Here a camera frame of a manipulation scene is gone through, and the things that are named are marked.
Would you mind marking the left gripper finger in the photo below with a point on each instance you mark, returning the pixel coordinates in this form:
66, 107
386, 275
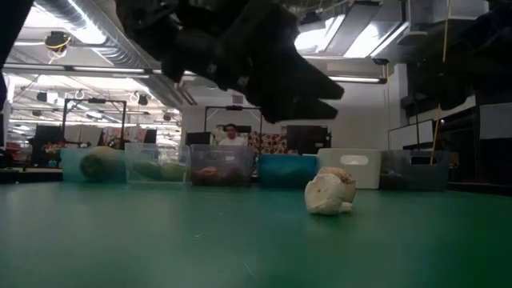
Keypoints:
280, 64
296, 110

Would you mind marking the pink red pepper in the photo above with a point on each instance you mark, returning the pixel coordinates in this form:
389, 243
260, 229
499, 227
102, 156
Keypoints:
206, 176

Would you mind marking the dark green cucumber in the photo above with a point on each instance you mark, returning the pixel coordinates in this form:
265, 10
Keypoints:
150, 171

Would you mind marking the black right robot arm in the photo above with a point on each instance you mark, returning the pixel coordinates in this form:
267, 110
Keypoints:
496, 40

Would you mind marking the floral patterned panel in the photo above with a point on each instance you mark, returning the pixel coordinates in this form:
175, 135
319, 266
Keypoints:
272, 143

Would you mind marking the blue plastic bin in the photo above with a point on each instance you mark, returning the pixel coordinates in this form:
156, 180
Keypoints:
288, 172

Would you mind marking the whiteboard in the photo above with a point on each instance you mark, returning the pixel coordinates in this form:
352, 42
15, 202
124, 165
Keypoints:
404, 137

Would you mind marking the person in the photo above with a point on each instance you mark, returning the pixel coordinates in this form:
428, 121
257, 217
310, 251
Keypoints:
230, 130

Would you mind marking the grey translucent plastic bin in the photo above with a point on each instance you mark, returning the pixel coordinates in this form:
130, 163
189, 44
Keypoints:
240, 156

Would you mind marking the beige garlic bulb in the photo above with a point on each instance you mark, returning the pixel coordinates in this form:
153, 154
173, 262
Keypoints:
340, 172

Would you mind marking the front white garlic bulb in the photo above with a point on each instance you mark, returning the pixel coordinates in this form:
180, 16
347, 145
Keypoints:
324, 196

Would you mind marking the small black monitor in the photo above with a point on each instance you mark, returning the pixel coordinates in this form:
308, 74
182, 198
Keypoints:
198, 138

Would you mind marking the dark grey plastic bin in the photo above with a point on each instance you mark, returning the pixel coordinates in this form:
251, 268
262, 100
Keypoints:
416, 176

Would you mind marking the white plastic bin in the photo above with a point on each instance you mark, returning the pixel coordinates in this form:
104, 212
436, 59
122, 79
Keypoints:
372, 176

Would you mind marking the clear plastic bin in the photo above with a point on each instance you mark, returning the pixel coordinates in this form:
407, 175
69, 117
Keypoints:
138, 154

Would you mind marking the round ceiling-hung device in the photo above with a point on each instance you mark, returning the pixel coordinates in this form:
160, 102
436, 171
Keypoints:
56, 40

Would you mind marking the green table mat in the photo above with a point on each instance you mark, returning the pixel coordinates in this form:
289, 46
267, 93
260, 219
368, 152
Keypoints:
200, 248

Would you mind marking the teal green plastic bin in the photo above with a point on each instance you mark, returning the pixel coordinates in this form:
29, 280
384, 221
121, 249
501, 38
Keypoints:
70, 168

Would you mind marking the grey wall vent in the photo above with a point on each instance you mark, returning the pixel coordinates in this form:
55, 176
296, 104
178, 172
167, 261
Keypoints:
237, 99

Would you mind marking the black rig frame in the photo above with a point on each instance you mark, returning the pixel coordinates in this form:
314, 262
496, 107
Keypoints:
234, 107

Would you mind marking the silver air duct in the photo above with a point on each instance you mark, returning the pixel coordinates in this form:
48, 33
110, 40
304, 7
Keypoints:
120, 52

